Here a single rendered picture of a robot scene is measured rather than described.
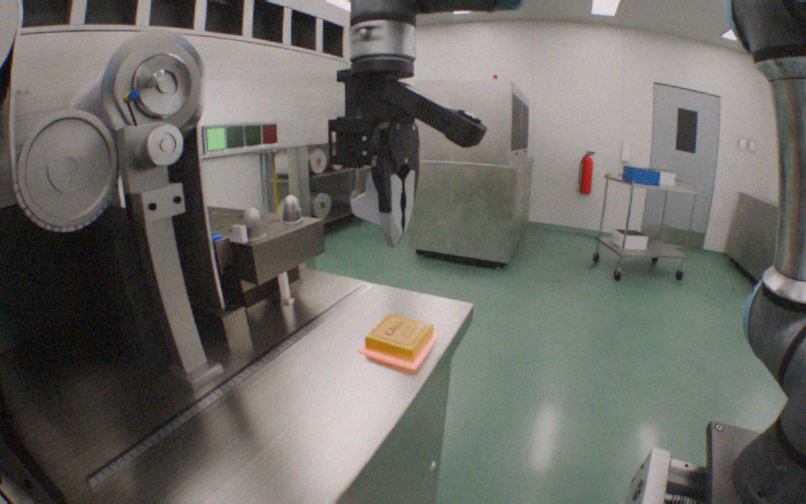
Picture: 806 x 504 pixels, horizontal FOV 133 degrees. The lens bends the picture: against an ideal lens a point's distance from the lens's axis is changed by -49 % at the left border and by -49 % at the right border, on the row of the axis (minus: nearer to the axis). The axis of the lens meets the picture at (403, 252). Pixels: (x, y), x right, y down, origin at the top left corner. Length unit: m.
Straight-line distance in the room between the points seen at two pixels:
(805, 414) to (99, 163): 0.81
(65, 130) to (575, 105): 4.67
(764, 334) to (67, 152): 0.84
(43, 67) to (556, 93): 4.67
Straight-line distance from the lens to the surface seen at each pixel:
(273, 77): 1.03
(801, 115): 0.49
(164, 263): 0.41
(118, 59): 0.44
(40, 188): 0.41
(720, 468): 0.57
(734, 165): 5.30
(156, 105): 0.43
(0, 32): 0.44
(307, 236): 0.57
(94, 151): 0.42
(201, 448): 0.38
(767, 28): 0.49
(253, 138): 0.95
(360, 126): 0.37
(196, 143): 0.49
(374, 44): 0.38
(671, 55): 5.09
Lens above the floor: 1.17
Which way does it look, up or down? 20 degrees down
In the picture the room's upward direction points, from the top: straight up
